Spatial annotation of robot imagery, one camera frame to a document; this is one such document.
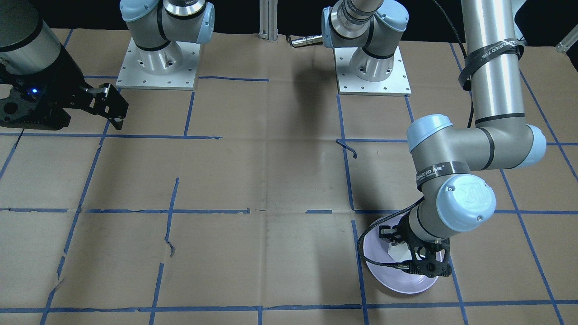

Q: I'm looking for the metal cable connector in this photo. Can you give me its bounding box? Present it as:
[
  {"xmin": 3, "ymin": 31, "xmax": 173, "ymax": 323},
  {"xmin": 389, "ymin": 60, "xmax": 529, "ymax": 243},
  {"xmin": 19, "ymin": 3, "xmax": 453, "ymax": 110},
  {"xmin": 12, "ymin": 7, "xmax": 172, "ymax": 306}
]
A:
[{"xmin": 286, "ymin": 35, "xmax": 323, "ymax": 48}]

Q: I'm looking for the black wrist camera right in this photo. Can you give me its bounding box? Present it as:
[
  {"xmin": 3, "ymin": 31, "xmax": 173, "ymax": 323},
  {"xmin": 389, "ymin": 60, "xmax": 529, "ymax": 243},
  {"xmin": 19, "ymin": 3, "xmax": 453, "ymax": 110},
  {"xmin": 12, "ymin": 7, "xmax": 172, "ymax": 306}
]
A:
[{"xmin": 0, "ymin": 86, "xmax": 71, "ymax": 131}]

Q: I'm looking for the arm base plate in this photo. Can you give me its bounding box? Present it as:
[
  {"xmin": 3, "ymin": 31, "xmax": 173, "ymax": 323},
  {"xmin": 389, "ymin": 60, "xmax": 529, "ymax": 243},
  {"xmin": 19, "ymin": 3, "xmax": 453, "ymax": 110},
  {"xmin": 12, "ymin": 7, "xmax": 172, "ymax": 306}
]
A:
[
  {"xmin": 334, "ymin": 47, "xmax": 411, "ymax": 96},
  {"xmin": 116, "ymin": 39, "xmax": 202, "ymax": 91}
]

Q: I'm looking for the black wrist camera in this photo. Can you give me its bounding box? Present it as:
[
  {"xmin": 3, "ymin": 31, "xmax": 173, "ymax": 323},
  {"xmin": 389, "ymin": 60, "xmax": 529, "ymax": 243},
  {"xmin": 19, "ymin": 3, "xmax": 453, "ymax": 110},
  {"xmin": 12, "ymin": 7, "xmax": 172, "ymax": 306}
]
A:
[
  {"xmin": 0, "ymin": 86, "xmax": 71, "ymax": 131},
  {"xmin": 403, "ymin": 247, "xmax": 452, "ymax": 278}
]

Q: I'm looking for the aluminium frame post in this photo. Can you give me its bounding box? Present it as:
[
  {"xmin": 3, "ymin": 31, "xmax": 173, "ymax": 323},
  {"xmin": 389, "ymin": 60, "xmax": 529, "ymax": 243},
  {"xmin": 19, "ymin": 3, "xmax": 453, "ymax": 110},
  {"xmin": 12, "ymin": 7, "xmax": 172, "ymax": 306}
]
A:
[{"xmin": 258, "ymin": 0, "xmax": 278, "ymax": 43}]

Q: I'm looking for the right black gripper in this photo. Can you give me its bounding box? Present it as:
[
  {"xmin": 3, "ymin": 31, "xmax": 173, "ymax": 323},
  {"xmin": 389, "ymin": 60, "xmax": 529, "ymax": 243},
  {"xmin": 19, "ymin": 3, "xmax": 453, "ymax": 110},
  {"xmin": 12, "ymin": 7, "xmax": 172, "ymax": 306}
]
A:
[{"xmin": 1, "ymin": 47, "xmax": 128, "ymax": 131}]

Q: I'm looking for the white faceted cup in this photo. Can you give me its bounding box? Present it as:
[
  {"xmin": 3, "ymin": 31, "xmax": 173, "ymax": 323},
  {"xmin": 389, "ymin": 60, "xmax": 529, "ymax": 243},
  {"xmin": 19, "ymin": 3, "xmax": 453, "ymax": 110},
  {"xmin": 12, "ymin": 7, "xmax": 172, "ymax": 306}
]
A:
[{"xmin": 384, "ymin": 242, "xmax": 412, "ymax": 263}]

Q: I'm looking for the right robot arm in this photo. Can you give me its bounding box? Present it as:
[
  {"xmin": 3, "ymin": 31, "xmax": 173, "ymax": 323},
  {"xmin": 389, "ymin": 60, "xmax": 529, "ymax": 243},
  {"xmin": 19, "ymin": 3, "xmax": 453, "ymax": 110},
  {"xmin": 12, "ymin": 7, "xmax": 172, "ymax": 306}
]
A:
[{"xmin": 1, "ymin": 0, "xmax": 215, "ymax": 131}]

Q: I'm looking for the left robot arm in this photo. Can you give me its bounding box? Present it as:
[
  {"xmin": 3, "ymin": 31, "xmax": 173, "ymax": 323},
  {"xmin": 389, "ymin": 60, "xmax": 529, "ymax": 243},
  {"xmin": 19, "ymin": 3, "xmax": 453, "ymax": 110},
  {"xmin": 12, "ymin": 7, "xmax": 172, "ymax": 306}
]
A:
[{"xmin": 357, "ymin": 0, "xmax": 546, "ymax": 278}]

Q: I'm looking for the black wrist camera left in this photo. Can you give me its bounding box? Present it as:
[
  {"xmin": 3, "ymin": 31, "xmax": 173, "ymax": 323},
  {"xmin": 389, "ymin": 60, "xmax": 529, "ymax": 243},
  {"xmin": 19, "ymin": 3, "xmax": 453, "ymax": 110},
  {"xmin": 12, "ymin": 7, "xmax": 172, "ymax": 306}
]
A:
[{"xmin": 403, "ymin": 247, "xmax": 452, "ymax": 278}]

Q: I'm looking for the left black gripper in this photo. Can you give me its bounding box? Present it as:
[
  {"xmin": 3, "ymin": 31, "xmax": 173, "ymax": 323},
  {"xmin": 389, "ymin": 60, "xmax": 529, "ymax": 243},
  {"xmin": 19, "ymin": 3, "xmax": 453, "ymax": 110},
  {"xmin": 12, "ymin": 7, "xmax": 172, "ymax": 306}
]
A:
[{"xmin": 378, "ymin": 213, "xmax": 450, "ymax": 271}]

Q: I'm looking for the lavender plate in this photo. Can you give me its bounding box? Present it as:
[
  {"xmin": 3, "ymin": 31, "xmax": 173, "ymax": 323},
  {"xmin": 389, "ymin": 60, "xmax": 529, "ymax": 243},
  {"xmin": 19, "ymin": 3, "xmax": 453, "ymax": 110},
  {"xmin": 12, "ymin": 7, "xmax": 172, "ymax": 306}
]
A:
[{"xmin": 363, "ymin": 227, "xmax": 438, "ymax": 294}]

